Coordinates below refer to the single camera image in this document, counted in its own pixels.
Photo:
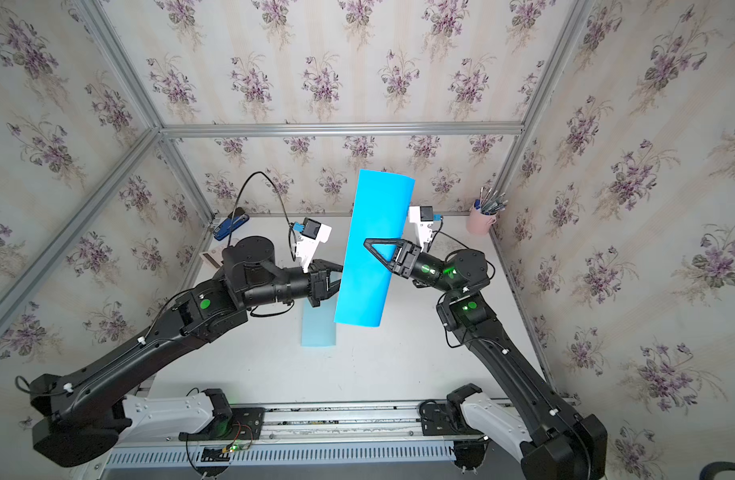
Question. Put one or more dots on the pink desk calculator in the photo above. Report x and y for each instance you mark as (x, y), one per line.
(212, 259)

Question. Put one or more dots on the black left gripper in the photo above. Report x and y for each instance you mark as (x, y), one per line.
(319, 283)

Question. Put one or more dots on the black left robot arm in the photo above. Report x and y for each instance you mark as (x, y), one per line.
(86, 413)

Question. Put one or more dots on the light blue paper sheet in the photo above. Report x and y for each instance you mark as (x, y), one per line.
(318, 326)

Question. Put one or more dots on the pink pen cup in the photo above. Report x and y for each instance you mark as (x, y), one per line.
(478, 223)

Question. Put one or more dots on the dark blue paper sheet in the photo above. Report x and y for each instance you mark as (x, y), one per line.
(380, 212)

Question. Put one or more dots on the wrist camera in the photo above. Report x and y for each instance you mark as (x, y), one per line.
(423, 218)
(309, 234)

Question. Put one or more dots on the blue black stapler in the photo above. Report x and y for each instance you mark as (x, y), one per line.
(229, 225)

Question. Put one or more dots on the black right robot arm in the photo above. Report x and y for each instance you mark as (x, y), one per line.
(549, 438)

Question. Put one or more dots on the pens in cup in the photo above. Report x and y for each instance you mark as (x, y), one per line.
(490, 201)

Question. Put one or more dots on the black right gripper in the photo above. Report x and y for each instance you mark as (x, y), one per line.
(409, 262)

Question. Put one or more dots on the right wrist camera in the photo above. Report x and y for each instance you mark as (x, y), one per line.
(423, 218)

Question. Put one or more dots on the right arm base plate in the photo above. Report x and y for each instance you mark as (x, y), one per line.
(437, 420)

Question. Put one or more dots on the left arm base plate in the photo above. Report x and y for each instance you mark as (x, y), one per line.
(246, 424)

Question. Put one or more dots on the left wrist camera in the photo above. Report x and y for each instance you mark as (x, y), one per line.
(309, 234)

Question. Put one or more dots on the aluminium mounting rail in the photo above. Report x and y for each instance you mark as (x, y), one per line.
(160, 421)

